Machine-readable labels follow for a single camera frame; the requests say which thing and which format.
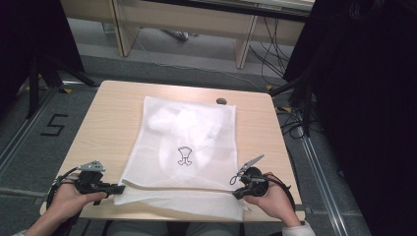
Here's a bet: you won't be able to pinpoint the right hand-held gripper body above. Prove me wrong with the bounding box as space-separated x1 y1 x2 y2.
238 154 270 198

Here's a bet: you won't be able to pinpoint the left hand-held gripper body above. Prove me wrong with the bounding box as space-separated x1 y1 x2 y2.
74 159 108 199

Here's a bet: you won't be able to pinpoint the white mesh laundry bag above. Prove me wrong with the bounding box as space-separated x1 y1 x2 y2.
113 95 248 222

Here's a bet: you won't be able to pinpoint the person's right hand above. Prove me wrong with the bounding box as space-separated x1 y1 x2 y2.
244 171 301 228

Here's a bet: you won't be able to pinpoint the person's left hand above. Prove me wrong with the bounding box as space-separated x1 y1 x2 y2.
47 173 108 227

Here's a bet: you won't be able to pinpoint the person's grey pants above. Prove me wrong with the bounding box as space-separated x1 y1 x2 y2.
105 220 244 236

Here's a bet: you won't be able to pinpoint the white garment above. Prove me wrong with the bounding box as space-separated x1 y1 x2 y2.
147 104 230 183

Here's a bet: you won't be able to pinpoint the black metal stand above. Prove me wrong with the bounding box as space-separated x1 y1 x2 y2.
27 52 99 120
269 73 318 138

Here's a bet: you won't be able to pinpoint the black curtain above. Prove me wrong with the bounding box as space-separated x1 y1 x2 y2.
0 0 85 114
283 0 417 236

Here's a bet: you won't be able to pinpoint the light wooden desk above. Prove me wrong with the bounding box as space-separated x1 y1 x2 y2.
59 0 317 70

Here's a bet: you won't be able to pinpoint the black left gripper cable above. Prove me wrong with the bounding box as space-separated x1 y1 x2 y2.
46 166 82 212

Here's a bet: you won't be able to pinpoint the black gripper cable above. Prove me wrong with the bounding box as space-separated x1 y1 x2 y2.
46 166 82 212
267 173 297 212

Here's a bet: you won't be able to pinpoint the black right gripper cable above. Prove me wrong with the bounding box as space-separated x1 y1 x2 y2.
267 173 297 212

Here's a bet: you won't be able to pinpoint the metal floor rail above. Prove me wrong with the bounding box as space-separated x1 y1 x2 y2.
294 109 349 236
0 88 58 180

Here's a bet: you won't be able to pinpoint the black floor cables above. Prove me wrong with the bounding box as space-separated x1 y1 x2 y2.
274 103 318 141

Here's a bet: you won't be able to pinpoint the bundle of black hanging cables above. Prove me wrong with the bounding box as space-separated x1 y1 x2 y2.
248 16 291 87

